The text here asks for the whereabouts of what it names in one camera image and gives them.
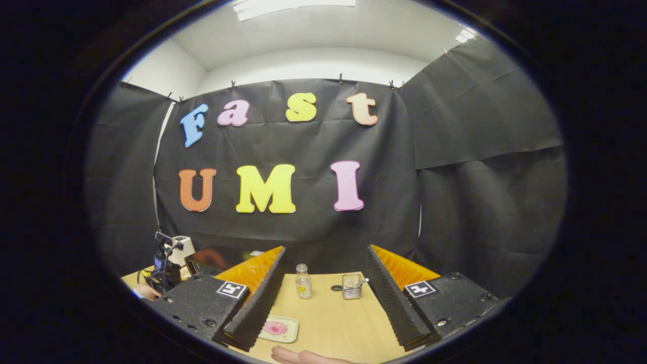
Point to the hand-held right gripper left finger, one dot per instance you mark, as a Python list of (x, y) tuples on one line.
[(260, 303)]

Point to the clear glass jar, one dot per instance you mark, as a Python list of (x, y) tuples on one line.
[(351, 288)]

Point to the white plate with pink food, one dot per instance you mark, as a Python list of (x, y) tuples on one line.
[(283, 329)]

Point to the white toaster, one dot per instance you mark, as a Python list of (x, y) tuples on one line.
[(184, 250)]

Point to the black backdrop cloth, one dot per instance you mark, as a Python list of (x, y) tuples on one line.
[(455, 177)]

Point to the large ceiling light panel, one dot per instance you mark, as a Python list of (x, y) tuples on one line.
[(293, 7)]

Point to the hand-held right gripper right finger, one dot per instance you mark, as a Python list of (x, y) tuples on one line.
[(391, 303)]

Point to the small glass bottle yellow label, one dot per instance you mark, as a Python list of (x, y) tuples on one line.
[(303, 285)]

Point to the small ceiling light panel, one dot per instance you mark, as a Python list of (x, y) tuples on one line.
[(465, 35)]

